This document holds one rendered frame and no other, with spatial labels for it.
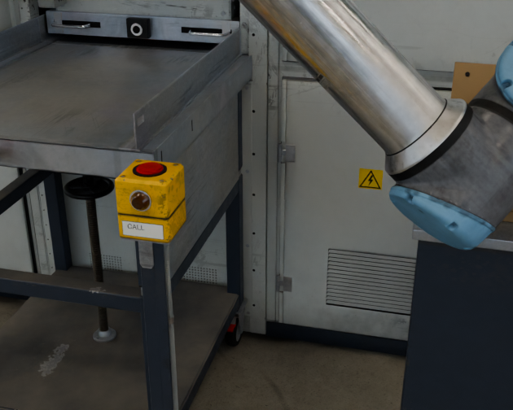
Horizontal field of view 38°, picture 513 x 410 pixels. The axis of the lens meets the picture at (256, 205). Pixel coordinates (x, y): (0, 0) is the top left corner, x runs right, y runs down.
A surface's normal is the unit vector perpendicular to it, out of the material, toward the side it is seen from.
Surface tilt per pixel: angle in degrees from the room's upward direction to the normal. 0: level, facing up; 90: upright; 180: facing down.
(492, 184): 69
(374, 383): 0
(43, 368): 0
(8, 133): 0
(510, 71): 43
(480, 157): 61
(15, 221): 90
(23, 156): 90
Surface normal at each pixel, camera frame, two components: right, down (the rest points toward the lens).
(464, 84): -0.19, -0.30
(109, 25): -0.25, 0.42
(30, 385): 0.00, -0.90
